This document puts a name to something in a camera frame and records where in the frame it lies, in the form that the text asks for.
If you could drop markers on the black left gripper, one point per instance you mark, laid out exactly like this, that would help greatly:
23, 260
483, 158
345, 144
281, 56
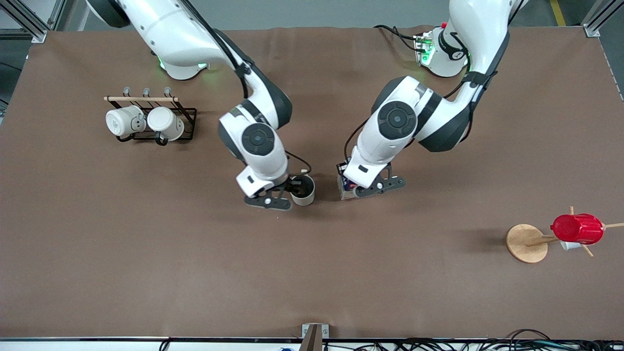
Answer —
344, 170

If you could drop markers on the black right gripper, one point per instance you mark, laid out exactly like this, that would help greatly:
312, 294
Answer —
298, 185

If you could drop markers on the blue white milk carton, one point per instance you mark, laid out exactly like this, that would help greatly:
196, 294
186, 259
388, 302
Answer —
347, 195

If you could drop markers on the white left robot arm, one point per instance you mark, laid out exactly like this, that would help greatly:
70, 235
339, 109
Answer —
404, 122

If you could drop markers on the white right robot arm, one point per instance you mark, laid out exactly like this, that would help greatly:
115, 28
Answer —
195, 39

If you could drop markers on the small white cup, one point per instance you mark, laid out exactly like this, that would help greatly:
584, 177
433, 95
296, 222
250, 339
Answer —
569, 245

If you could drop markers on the red plastic cup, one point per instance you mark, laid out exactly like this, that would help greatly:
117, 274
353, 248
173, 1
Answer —
577, 229

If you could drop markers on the brown table cover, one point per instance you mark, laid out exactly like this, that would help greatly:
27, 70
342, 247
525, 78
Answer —
312, 273

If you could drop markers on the plain white hanging mug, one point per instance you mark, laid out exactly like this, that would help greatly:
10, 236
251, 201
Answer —
165, 123

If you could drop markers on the wooden mug tree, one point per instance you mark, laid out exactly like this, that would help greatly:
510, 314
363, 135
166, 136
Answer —
526, 243

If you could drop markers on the white mug with round print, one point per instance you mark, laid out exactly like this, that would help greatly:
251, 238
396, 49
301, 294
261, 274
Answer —
122, 122

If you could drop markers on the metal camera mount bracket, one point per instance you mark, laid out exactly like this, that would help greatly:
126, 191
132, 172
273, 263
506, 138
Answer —
314, 336

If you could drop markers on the aluminium frame profile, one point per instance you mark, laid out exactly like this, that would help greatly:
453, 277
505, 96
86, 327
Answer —
24, 19
599, 19

